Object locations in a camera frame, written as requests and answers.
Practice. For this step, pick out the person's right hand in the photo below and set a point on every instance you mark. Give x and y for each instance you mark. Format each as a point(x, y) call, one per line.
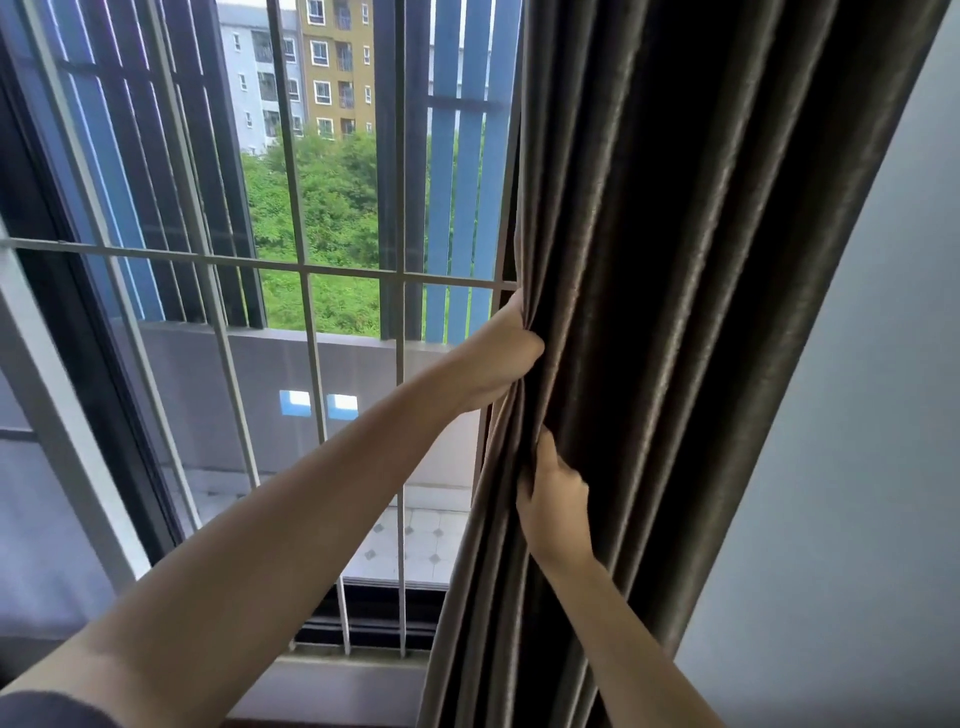
point(555, 514)

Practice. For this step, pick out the person's left hand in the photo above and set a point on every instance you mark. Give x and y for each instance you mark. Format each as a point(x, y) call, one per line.
point(491, 367)

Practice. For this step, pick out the person's left fingers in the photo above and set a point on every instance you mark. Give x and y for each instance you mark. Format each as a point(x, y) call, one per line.
point(519, 311)

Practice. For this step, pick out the dark brown curtain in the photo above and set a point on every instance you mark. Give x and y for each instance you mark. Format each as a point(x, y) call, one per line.
point(675, 300)

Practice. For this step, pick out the person's left forearm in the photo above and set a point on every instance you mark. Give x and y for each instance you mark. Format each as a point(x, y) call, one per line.
point(247, 547)

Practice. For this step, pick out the person's right forearm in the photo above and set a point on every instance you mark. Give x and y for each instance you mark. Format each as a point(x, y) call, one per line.
point(615, 645)

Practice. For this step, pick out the blue vertical louvre panel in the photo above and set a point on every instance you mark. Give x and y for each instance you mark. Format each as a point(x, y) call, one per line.
point(450, 165)
point(150, 187)

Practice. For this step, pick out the grey balcony parapet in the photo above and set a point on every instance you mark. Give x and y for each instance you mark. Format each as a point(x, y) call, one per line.
point(360, 367)

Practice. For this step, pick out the green trees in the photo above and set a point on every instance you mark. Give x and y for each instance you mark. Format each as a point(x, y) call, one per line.
point(330, 217)

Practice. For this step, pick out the white metal window grille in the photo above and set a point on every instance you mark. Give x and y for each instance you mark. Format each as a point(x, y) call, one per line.
point(298, 225)

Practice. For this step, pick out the yellow apartment building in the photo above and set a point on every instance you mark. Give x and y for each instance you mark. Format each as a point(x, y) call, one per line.
point(330, 67)

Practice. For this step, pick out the black window sill track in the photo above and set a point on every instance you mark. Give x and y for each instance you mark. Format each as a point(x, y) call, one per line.
point(375, 607)

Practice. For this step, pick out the grey apartment building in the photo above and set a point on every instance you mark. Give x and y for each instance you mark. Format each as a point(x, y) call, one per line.
point(255, 75)

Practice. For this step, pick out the dark sleeve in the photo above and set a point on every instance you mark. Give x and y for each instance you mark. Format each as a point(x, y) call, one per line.
point(52, 712)

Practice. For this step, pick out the black window frame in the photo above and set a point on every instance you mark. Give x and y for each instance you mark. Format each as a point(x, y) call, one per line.
point(82, 360)

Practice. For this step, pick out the white window frame post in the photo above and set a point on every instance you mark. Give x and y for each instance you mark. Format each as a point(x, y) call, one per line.
point(60, 435)

